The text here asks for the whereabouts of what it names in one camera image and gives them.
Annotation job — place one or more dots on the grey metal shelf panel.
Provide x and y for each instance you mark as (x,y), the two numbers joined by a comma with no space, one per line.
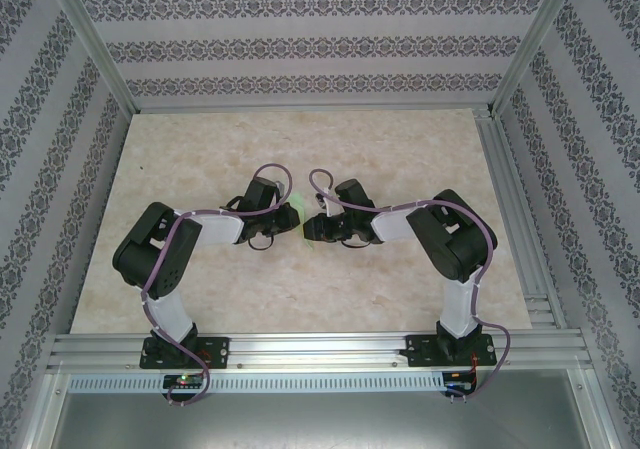
(320,424)

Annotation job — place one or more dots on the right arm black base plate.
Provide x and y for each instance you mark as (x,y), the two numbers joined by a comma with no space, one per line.
(420,351)

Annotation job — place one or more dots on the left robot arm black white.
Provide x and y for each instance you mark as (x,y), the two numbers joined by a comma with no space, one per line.
(220,229)

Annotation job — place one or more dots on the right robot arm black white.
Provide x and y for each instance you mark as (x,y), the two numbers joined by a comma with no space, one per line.
(395,225)

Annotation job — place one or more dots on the aluminium side rail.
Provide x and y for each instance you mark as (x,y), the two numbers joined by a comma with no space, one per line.
(520,229)

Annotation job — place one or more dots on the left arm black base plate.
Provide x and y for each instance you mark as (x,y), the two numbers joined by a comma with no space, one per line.
(217,351)

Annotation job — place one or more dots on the light green cloth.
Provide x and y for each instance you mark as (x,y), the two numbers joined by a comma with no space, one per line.
(298,203)

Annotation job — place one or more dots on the aluminium mounting rail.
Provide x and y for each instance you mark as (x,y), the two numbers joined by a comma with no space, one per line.
(320,351)

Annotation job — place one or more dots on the aluminium frame post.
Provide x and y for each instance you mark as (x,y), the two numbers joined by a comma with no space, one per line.
(537,39)
(90,44)

